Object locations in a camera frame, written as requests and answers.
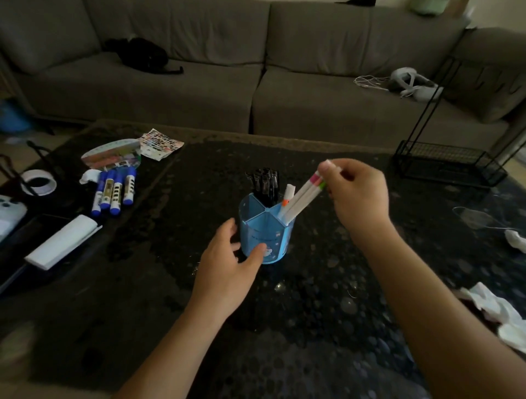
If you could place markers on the white marker with green cap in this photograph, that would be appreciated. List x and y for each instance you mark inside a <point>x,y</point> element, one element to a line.
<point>304,201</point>

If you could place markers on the small white plastic cap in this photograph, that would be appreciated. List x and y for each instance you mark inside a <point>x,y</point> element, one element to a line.
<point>88,176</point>

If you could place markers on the small white tissue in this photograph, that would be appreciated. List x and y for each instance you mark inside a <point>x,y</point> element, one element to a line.
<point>517,240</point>

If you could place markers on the white tape roll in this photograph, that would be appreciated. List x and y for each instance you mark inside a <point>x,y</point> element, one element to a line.
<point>48,185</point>

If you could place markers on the folded white paper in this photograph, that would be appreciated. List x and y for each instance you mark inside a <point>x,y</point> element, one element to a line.
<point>61,242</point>

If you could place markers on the blue bag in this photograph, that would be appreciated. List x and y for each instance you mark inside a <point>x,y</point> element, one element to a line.
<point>12,119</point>

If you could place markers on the green cushion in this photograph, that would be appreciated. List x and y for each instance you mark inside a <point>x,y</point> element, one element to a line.
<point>429,6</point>

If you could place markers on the person's left thumb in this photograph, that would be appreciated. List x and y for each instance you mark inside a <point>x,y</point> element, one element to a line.
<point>255,257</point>

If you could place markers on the clear pouch of coloured items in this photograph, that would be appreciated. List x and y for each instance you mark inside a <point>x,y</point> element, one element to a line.
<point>111,155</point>

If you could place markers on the person's left hand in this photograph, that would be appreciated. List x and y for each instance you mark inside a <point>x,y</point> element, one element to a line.
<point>222,275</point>

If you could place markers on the colourful sticker sheet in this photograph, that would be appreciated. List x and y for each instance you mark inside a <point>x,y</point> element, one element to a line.
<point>159,144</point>

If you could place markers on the white marker with orange cap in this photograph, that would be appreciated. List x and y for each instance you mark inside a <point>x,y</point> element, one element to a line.
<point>288,194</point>

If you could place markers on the white headset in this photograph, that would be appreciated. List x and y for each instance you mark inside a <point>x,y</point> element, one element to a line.
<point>413,82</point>

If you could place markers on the white game controller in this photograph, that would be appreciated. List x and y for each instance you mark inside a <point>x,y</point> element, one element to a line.
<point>10,213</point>

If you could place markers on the black garment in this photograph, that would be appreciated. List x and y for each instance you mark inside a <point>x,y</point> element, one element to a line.
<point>141,53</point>

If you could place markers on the white glue stick, blue cap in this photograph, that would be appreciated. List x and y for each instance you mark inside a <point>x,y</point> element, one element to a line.
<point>129,187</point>
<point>116,195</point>
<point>98,197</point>
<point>107,191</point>

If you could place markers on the person's right thumb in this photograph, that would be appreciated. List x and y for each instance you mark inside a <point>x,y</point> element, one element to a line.
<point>330,176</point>

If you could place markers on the person's right forearm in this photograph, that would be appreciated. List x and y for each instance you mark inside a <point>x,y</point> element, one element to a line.
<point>435,320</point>

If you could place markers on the clear plastic wrapper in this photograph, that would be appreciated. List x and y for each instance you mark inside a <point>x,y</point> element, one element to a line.
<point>476,218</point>

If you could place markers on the grey sofa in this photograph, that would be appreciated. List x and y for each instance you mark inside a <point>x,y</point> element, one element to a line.
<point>205,94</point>

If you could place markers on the black tablet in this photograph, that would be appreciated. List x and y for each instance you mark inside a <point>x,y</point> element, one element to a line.
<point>16,255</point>

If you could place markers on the person's left forearm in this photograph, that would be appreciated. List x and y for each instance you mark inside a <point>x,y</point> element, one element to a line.
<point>176,357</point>

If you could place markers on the blue pen holder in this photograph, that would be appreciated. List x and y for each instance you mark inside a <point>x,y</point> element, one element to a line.
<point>263,236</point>

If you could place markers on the person's right hand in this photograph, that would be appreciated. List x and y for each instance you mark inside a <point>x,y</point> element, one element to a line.
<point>361,201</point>

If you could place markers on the bunch of black pens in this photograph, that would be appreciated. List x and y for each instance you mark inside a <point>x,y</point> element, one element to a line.
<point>265,185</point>

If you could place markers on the white marker with pink cap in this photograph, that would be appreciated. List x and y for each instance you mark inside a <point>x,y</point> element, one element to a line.
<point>298,195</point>

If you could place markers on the large crumpled white tissue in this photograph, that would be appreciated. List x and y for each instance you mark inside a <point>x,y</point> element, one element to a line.
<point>497,312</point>

